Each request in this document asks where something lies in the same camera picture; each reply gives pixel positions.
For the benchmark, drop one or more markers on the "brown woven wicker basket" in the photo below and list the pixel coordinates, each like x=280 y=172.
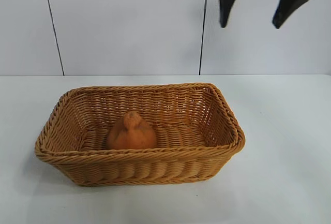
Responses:
x=139 y=164

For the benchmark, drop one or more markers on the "bumpy orange with knob top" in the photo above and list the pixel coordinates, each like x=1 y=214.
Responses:
x=132 y=136

